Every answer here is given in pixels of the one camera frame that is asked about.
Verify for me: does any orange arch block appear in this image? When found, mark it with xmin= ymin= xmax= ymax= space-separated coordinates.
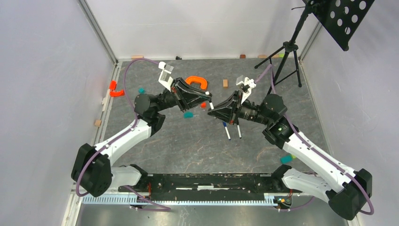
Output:
xmin=185 ymin=76 xmax=208 ymax=90

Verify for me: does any white pen black tip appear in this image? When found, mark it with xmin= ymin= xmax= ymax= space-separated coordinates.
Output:
xmin=237 ymin=125 xmax=242 ymax=139

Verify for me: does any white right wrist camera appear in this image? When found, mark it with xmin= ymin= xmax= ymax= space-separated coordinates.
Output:
xmin=236 ymin=75 xmax=256 ymax=104

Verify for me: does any wooden block left rail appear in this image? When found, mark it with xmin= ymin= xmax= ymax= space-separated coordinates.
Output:
xmin=94 ymin=120 xmax=102 ymax=127

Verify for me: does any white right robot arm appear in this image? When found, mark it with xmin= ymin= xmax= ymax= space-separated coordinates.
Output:
xmin=208 ymin=91 xmax=374 ymax=220

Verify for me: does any orange curved block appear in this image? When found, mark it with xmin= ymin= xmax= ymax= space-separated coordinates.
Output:
xmin=110 ymin=90 xmax=125 ymax=97

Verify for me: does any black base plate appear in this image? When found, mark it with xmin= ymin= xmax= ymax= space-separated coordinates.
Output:
xmin=132 ymin=173 xmax=291 ymax=202

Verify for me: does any aluminium corner post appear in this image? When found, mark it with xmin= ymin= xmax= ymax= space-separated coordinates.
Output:
xmin=77 ymin=0 xmax=119 ymax=65

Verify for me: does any white pen blue tip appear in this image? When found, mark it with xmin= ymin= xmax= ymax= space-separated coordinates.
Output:
xmin=224 ymin=127 xmax=231 ymax=140

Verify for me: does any wooden block back right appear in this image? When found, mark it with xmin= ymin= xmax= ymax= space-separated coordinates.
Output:
xmin=258 ymin=54 xmax=279 ymax=59

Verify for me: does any black tripod stand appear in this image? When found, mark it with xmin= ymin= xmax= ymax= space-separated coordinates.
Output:
xmin=254 ymin=0 xmax=313 ymax=94

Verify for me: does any aluminium frame rail left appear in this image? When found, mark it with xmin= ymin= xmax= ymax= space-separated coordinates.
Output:
xmin=90 ymin=62 xmax=122 ymax=146

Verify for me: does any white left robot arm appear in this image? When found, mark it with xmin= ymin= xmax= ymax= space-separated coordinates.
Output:
xmin=71 ymin=78 xmax=212 ymax=197

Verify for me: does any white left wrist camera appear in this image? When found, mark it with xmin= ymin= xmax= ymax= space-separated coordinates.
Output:
xmin=158 ymin=62 xmax=174 ymax=91

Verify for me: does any teal cube near pen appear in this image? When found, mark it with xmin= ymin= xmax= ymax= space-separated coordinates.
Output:
xmin=184 ymin=112 xmax=194 ymax=119

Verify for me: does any teal block near right arm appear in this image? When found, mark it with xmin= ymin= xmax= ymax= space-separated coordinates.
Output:
xmin=280 ymin=154 xmax=296 ymax=164

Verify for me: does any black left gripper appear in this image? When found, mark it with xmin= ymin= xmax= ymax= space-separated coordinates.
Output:
xmin=155 ymin=78 xmax=213 ymax=113

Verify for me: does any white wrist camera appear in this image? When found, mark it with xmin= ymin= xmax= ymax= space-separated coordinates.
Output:
xmin=158 ymin=62 xmax=174 ymax=91
xmin=236 ymin=75 xmax=256 ymax=104

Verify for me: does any orange block upright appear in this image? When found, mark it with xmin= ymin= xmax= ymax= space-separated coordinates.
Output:
xmin=109 ymin=80 xmax=117 ymax=90

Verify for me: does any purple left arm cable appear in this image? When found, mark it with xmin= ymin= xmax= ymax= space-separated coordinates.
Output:
xmin=75 ymin=58 xmax=172 ymax=213

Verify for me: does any black perforated plate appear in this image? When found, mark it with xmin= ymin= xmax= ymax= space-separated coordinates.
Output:
xmin=306 ymin=0 xmax=374 ymax=51

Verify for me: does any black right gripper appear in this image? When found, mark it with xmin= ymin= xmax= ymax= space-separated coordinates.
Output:
xmin=207 ymin=90 xmax=271 ymax=126

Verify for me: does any blue cable duct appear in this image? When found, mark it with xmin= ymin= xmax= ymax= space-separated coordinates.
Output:
xmin=82 ymin=193 xmax=286 ymax=207

